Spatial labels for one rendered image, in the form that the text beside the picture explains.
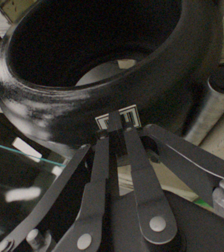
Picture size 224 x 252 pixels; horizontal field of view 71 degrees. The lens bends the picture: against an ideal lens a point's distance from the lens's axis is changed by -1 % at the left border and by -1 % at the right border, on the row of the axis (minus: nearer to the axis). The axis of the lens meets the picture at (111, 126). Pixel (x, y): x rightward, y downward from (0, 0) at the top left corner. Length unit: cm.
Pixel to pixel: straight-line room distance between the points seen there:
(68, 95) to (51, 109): 4
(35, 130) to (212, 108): 30
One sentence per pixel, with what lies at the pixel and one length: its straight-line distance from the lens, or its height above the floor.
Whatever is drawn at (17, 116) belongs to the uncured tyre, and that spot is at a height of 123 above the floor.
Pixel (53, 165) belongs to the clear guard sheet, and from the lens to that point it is 111.
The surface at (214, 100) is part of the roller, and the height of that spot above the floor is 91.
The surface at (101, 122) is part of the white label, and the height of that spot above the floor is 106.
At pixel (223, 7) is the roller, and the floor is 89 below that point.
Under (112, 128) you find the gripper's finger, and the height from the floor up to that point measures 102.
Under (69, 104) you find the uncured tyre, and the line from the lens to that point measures 26.
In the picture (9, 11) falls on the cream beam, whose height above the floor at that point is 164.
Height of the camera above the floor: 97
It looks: 19 degrees up
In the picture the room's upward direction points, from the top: 80 degrees counter-clockwise
